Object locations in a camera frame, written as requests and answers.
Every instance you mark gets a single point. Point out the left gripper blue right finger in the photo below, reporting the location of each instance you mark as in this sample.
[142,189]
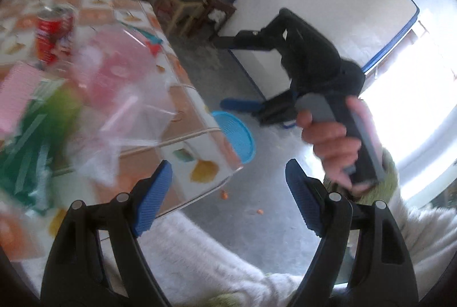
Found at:
[308,194]

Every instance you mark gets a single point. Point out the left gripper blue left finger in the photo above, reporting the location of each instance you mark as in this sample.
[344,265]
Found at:
[148,195]

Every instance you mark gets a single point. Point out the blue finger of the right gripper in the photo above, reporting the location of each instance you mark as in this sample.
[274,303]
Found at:
[241,105]

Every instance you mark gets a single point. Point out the clear bag pink orange print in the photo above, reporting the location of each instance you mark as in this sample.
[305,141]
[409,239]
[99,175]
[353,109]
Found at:
[127,101]

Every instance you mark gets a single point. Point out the green clear plastic bottle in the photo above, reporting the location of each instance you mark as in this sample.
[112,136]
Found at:
[27,159]

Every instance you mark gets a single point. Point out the pink sponge cloth pack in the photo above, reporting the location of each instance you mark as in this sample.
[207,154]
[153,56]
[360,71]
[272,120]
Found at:
[16,91]

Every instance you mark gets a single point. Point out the red drink can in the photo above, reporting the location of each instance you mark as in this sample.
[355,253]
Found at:
[54,33]

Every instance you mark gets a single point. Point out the red snack bag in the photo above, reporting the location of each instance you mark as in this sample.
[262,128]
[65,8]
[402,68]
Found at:
[153,42]

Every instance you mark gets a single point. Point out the blue plastic trash basket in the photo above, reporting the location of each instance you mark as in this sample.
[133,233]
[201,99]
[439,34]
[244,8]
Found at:
[238,134]

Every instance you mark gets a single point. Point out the person's right hand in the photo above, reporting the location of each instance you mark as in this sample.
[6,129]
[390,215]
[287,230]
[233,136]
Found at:
[335,148]

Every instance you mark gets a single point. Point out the dark wooden stool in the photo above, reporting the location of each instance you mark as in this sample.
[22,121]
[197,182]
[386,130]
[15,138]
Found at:
[217,12]

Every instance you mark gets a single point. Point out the white mattress blue trim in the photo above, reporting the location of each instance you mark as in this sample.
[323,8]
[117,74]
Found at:
[363,31]

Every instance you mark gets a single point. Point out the tiled ginkgo pattern dining table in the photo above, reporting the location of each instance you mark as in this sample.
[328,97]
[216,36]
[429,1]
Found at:
[201,156]

